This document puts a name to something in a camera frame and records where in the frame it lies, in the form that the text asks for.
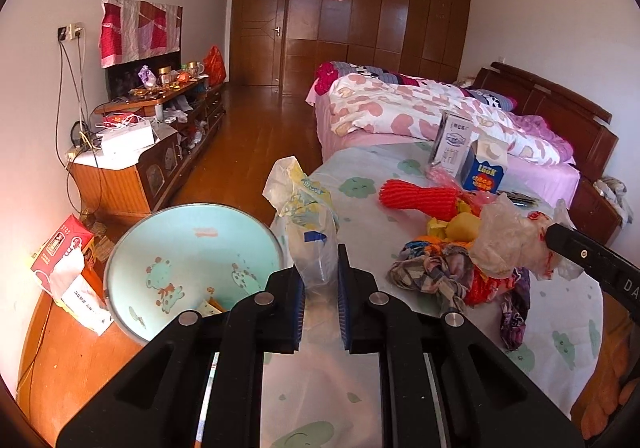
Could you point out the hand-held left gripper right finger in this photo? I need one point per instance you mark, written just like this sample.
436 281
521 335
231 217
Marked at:
344 308

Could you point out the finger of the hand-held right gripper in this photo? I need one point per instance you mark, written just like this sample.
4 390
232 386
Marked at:
590 255

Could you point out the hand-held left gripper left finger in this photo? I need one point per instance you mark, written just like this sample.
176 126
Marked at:
297 308

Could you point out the clear plastic bag red print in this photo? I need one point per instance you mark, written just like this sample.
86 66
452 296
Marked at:
505 233

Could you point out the purple wrapper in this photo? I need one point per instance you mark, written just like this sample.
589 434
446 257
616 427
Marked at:
515 318

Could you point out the white printed plastic bag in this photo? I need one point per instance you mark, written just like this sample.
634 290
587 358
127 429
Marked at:
305 208

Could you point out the mint cartoon print trash bin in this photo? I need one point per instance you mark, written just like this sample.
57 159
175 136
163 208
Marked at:
190 253

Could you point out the red foam fruit net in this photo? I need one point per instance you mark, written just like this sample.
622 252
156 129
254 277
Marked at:
415 198

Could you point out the wooden nightstand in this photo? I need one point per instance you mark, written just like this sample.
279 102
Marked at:
592 213

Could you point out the crumpled light cloth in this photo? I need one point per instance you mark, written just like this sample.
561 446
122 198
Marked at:
612 188

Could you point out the orange white paper scrap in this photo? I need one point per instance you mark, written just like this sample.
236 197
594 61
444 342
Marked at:
212 308

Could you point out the black foil packet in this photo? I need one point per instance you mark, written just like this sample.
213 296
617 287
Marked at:
522 199

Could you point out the crumpled plaid wrapper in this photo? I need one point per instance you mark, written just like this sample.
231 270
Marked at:
430 273

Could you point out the yellow foam chunk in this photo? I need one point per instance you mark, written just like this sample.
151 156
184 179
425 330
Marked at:
465 228

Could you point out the small blue white carton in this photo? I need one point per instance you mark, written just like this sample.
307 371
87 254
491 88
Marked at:
482 173

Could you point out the purple blanket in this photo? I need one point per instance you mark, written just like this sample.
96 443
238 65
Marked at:
542 128

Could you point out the pink cellophane wrapper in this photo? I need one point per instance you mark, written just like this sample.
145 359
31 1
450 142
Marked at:
440 177

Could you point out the wooden bed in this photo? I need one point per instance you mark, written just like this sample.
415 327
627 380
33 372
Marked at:
550 98

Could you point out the pink bed sheet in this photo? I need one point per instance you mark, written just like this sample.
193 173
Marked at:
345 143

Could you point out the tall grey white carton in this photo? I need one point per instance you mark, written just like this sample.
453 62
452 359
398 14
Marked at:
452 143

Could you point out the brown floor clutter pile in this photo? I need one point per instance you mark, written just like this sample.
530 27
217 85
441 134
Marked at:
102 240

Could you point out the pink heart print quilt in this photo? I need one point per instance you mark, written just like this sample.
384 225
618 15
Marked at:
400 108

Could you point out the wooden television cabinet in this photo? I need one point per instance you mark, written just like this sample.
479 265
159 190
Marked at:
110 188

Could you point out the magenta cloth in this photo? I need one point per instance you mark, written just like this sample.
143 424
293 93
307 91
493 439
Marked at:
325 78

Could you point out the patchwork cow print blanket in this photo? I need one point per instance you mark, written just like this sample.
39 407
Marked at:
400 77

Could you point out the white flat box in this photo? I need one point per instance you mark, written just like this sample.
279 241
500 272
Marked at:
125 138

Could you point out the red gift carton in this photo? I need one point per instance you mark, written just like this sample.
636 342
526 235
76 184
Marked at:
60 248

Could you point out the orange red plastic bag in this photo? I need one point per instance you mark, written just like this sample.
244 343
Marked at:
215 66

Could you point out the glass mug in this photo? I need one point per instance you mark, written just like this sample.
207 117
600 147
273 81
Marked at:
196 69

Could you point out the red packet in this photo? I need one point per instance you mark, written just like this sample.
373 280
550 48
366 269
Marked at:
117 118

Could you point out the gold lid jar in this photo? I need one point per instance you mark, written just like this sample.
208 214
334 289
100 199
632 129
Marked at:
165 77

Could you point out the purple ornament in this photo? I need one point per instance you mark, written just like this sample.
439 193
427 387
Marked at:
145 76

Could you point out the wooden wardrobe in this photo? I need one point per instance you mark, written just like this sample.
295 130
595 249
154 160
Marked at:
360 28

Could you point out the wooden door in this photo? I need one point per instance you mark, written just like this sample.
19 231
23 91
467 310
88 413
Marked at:
255 28

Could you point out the black television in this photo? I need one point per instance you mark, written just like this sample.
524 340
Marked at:
120 78

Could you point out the red pink patchwork cloth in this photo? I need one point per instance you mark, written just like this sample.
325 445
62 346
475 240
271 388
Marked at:
135 28

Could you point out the wall socket with plugs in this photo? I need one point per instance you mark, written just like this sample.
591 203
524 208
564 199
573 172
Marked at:
70 32

